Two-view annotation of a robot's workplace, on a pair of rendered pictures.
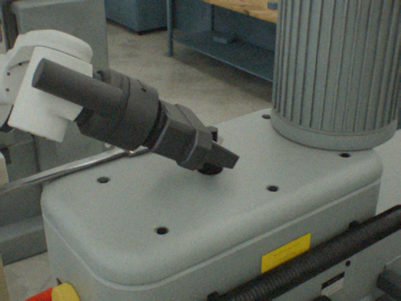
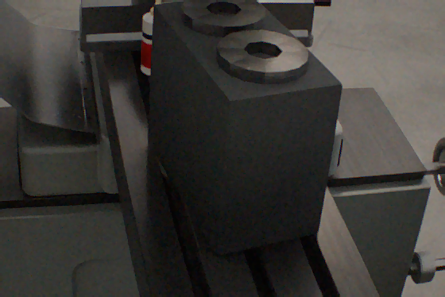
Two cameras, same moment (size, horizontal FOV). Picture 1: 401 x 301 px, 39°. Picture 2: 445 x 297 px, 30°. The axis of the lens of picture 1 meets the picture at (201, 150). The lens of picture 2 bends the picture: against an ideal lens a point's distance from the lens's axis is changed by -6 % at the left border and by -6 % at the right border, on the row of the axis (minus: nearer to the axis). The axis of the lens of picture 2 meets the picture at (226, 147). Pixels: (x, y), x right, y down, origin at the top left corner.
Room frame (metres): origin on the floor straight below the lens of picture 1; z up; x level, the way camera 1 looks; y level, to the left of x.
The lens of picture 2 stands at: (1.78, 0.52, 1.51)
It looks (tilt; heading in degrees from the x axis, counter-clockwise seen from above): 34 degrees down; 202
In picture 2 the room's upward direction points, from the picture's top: 5 degrees clockwise
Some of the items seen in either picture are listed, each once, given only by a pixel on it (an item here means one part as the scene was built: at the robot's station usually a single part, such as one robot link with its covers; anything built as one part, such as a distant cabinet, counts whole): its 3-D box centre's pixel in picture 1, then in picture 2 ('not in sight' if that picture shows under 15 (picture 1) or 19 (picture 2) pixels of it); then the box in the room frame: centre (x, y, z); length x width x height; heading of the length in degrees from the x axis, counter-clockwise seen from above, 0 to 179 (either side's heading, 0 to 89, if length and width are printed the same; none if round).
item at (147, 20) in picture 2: not in sight; (156, 35); (0.83, 0.03, 0.97); 0.04 x 0.04 x 0.11
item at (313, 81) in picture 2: not in sight; (235, 110); (1.02, 0.22, 1.02); 0.22 x 0.12 x 0.20; 47
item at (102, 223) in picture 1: (217, 212); not in sight; (0.71, -0.02, 1.81); 0.47 x 0.26 x 0.16; 126
